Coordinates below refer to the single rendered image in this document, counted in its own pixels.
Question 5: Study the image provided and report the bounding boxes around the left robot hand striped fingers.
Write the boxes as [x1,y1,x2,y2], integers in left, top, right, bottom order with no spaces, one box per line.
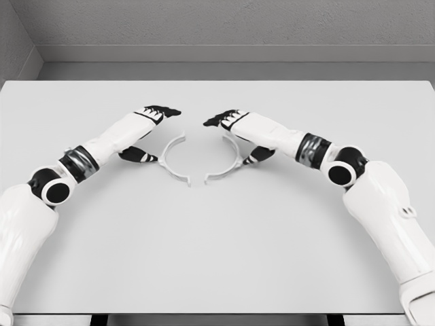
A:
[114,105,182,164]

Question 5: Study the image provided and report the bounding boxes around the white half-ring pipe clamp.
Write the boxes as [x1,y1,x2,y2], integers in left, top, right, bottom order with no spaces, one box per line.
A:
[157,131,193,189]
[203,132,247,186]

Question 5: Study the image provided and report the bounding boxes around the right robot hand striped fingers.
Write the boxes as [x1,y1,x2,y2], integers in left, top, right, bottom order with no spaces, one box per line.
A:
[203,109,285,168]

